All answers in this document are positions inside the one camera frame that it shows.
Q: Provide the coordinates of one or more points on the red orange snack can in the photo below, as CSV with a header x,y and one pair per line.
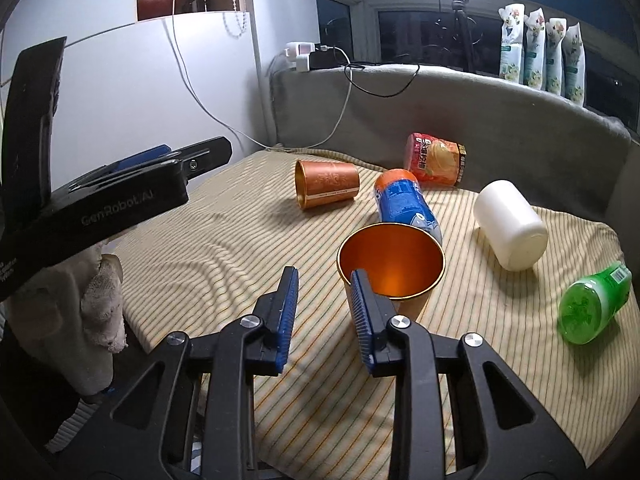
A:
x,y
434,161

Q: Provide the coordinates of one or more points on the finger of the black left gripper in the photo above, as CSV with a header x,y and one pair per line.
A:
x,y
195,159

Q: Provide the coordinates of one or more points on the white green pouch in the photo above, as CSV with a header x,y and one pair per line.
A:
x,y
512,42
574,65
555,34
535,49

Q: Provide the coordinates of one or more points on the orange patterned paper cup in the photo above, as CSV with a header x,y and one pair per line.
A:
x,y
403,263

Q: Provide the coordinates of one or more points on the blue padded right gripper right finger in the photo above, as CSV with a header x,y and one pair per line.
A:
x,y
370,314

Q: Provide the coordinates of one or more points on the white plastic jar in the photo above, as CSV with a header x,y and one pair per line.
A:
x,y
515,232

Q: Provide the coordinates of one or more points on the white power strip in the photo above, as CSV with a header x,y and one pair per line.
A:
x,y
306,56

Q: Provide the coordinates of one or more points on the grey gloved left hand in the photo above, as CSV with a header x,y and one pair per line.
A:
x,y
69,316

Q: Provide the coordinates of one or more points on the green plastic bottle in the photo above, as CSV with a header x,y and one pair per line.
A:
x,y
591,302

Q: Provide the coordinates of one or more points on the black tripod stand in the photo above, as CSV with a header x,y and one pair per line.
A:
x,y
461,27

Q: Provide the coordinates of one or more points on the striped beige cushion mat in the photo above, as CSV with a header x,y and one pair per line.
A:
x,y
204,264

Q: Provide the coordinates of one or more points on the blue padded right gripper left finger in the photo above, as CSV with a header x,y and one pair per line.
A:
x,y
277,311

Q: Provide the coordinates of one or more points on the blue label plastic bottle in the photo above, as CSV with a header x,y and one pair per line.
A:
x,y
400,200

